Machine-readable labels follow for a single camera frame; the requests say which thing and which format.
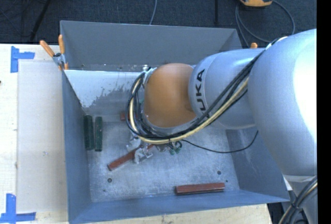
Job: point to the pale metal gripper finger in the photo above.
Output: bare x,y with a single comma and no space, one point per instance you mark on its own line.
141,155
133,143

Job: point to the red-brown flat block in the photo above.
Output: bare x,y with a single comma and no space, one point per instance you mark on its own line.
199,188
121,161

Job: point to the grey metal bin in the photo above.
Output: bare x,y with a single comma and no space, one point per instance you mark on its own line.
165,173

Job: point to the dark green flat block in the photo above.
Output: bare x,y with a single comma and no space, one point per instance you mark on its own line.
98,134
88,133

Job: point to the pale wood flat board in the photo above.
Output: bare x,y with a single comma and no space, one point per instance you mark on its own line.
38,127

